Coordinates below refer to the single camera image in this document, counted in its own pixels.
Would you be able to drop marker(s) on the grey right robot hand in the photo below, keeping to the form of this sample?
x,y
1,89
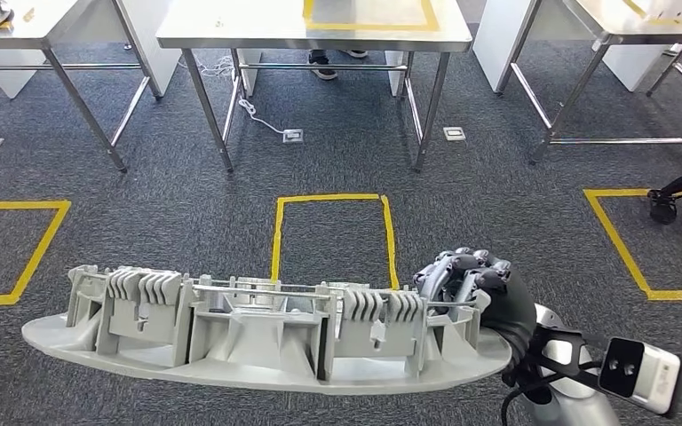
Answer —
x,y
508,306

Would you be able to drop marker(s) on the steel workbench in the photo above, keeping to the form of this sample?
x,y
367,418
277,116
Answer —
x,y
53,23
229,23
611,17

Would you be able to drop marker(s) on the person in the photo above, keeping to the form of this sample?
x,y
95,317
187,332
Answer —
x,y
323,72

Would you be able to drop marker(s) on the small yellow object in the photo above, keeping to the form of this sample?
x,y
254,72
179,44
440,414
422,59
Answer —
x,y
28,14

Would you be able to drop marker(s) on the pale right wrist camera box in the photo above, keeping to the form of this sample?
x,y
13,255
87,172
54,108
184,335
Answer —
x,y
650,376

